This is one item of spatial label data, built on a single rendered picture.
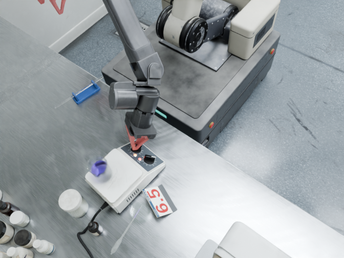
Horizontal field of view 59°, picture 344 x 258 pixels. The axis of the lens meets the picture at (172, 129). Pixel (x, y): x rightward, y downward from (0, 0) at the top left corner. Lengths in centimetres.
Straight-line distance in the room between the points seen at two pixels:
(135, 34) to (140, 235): 53
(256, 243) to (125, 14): 63
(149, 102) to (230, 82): 89
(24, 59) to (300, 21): 195
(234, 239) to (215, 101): 131
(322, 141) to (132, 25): 144
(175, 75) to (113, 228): 97
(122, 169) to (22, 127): 44
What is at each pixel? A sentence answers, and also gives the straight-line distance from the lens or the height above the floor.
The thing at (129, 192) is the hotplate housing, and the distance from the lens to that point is 86.
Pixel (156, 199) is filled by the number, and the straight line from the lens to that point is 88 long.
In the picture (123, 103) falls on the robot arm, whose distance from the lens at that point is 76.
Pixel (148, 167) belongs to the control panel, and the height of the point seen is 81.
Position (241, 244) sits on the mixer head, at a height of 135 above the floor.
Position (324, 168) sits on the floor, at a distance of 189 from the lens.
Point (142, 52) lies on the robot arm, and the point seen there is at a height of 107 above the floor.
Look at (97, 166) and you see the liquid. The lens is 84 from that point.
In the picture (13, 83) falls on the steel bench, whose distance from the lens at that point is 131.
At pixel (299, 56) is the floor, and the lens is 234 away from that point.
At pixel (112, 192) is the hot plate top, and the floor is 84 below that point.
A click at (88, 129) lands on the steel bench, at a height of 75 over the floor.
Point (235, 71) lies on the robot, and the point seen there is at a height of 36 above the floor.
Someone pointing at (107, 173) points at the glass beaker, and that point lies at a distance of 82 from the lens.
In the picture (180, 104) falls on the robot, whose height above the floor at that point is 36.
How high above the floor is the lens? 161
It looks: 59 degrees down
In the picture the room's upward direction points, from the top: 8 degrees counter-clockwise
